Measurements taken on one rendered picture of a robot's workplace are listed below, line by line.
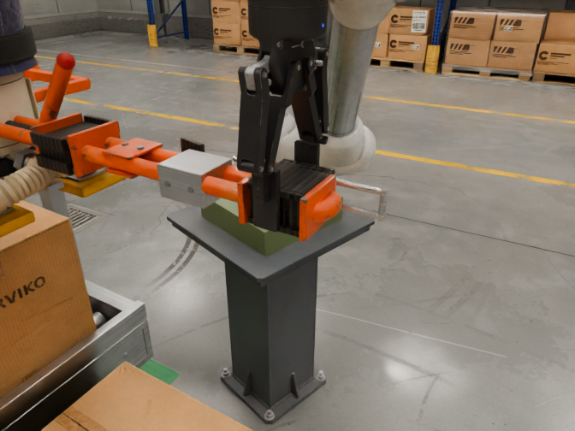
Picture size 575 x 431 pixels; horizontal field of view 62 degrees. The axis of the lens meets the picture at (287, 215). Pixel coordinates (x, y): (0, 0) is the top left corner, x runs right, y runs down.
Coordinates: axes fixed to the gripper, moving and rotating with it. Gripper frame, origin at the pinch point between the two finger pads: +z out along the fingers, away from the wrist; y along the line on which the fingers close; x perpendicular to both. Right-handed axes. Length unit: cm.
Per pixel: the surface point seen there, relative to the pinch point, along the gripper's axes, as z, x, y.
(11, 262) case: 36, -73, -3
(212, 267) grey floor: 127, -122, -126
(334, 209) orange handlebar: 0.2, 6.4, 1.2
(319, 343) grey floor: 127, -44, -103
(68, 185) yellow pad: 11.6, -46.3, -3.6
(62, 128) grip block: -1.4, -37.2, 0.9
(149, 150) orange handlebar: -0.9, -20.9, 0.2
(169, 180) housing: 0.5, -14.4, 3.7
